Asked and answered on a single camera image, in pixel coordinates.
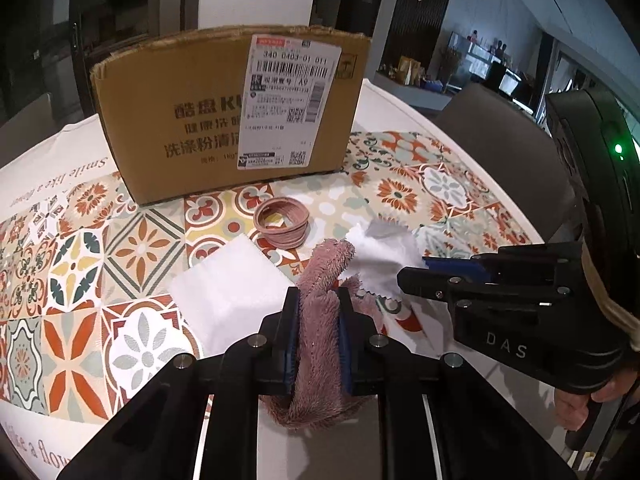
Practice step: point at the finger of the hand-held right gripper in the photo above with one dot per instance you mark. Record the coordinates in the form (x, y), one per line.
(430, 282)
(530, 260)

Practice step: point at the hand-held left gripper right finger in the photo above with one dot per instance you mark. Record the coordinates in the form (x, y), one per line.
(345, 340)

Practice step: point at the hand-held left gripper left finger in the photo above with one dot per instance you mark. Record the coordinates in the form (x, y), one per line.
(291, 335)

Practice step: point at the pink fluffy cloth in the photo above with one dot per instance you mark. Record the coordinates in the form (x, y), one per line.
(320, 320)

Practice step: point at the white zigzag-edged cloth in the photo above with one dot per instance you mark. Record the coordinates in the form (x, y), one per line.
(385, 252)

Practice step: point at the brown cardboard box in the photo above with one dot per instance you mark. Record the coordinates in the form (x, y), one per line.
(200, 125)

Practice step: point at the person's right hand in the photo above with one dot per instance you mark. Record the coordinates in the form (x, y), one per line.
(570, 410)

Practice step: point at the white folded cloth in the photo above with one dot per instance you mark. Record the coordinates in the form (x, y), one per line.
(225, 290)

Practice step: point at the bundle of pink rubber bands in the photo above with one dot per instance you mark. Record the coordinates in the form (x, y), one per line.
(280, 222)

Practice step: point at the grey dining chair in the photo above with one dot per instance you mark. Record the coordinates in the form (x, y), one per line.
(495, 130)

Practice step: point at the tile-patterned tablecloth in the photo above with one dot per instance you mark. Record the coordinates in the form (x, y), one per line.
(125, 285)

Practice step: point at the white sideboard cabinet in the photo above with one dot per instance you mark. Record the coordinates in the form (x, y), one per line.
(420, 90)

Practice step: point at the dark framed glass sliding door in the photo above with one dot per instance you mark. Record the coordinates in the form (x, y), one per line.
(115, 15)

